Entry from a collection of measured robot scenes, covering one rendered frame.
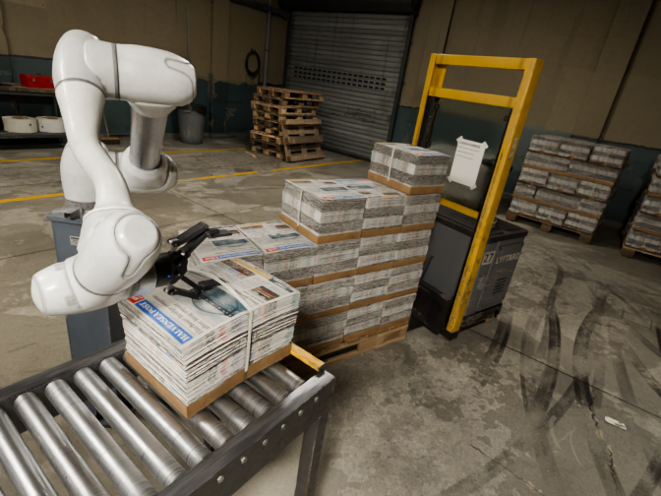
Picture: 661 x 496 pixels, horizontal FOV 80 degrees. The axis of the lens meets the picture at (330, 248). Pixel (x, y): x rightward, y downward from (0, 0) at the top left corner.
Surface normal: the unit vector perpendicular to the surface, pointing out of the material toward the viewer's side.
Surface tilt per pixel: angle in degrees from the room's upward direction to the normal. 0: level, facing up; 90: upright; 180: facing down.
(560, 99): 90
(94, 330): 90
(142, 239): 54
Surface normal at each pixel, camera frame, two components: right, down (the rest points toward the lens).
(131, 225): 0.77, -0.21
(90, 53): 0.28, -0.37
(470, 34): -0.61, 0.23
